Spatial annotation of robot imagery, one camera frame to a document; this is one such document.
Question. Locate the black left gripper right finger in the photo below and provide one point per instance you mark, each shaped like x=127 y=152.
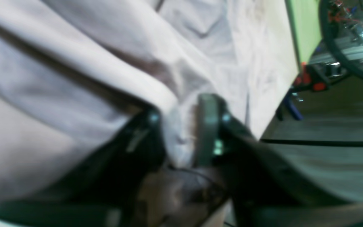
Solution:
x=266 y=190

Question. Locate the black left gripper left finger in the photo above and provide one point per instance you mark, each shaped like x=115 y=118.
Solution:
x=99 y=192

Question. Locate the mauve t-shirt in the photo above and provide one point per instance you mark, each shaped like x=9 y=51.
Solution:
x=74 y=72

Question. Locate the red and black clamp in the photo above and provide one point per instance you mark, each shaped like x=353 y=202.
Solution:
x=319 y=77

